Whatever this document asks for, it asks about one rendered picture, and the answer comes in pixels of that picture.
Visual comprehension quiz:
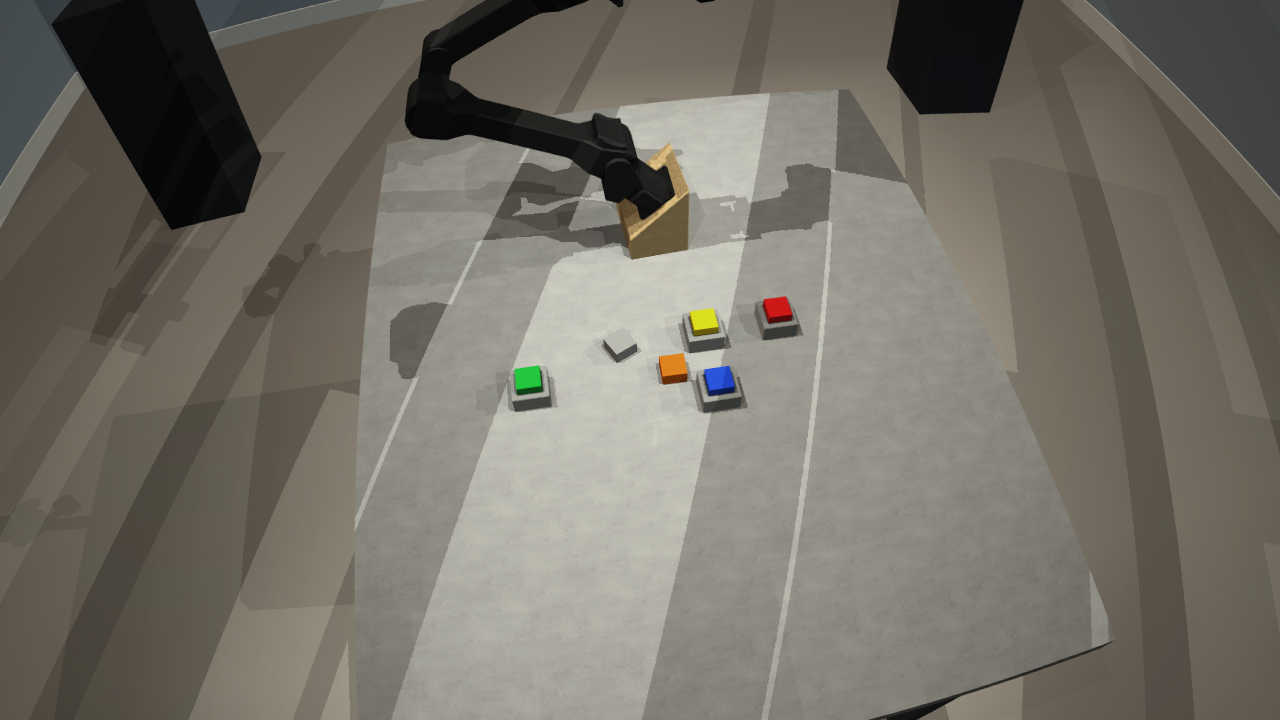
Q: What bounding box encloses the green button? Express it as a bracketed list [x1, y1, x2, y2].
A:
[509, 365, 552, 413]

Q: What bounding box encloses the yellow button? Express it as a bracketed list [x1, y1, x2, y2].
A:
[682, 307, 724, 354]

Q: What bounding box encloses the red button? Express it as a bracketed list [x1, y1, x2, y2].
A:
[754, 296, 797, 340]

